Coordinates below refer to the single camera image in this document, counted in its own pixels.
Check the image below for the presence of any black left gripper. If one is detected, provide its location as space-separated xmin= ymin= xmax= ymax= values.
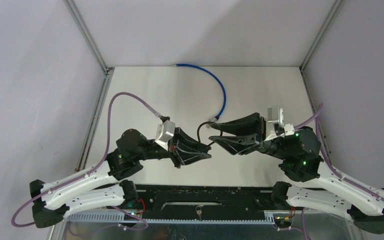
xmin=135 ymin=126 xmax=211 ymax=168

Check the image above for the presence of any padlock key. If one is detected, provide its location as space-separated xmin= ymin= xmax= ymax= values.
xmin=195 ymin=205 xmax=202 ymax=221

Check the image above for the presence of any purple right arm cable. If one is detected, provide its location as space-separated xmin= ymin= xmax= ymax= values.
xmin=292 ymin=102 xmax=384 ymax=240

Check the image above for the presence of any black cable lock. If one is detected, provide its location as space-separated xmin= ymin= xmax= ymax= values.
xmin=196 ymin=121 xmax=224 ymax=147

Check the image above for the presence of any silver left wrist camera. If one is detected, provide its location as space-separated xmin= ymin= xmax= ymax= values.
xmin=154 ymin=120 xmax=176 ymax=150

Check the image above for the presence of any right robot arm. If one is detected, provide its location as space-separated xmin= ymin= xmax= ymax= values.
xmin=210 ymin=108 xmax=384 ymax=235

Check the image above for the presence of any blue cable lock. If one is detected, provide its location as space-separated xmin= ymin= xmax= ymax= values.
xmin=170 ymin=63 xmax=228 ymax=122

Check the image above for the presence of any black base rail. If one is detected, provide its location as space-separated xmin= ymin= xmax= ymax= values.
xmin=118 ymin=184 xmax=293 ymax=222

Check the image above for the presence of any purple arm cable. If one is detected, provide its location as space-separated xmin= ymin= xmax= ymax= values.
xmin=292 ymin=102 xmax=384 ymax=240
xmin=11 ymin=92 xmax=171 ymax=232

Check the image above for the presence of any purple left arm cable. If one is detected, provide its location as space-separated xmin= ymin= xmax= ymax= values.
xmin=11 ymin=92 xmax=171 ymax=232

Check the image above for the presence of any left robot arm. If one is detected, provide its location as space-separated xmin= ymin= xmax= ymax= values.
xmin=29 ymin=127 xmax=211 ymax=229

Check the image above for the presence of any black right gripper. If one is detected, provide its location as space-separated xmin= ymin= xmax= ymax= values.
xmin=207 ymin=112 xmax=290 ymax=161

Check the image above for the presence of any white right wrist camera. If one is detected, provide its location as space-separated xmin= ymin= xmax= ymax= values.
xmin=264 ymin=106 xmax=295 ymax=141

